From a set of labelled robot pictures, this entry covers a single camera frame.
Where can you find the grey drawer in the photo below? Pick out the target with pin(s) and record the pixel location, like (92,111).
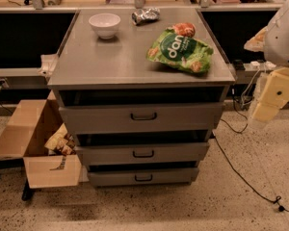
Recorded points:
(143,177)
(142,153)
(111,119)

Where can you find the white ceramic bowl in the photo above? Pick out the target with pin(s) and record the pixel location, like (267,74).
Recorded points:
(105,25)

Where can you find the grey drawer cabinet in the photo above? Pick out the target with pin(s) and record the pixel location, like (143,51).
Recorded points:
(96,72)

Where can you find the open cardboard box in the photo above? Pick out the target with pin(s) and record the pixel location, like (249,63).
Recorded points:
(25,136)

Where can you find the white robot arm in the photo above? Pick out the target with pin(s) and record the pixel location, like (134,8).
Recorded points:
(273,41)

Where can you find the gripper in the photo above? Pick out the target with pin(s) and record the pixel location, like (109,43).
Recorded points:
(283,38)

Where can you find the grey bottom drawer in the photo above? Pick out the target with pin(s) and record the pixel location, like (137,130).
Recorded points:
(143,177)

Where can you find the crumpled silver foil bag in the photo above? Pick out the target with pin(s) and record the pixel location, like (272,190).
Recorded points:
(143,16)

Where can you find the grey top drawer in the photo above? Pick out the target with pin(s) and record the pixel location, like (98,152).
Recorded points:
(111,119)

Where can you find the grey middle drawer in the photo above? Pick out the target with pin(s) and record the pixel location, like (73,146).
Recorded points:
(142,153)

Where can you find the green chip bag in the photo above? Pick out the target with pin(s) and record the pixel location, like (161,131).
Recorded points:
(177,48)

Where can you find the yellow snack bag in box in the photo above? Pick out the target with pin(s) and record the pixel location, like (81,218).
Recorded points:
(61,142)

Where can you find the white crumpled plastic bag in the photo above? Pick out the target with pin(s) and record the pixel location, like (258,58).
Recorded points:
(48,64)

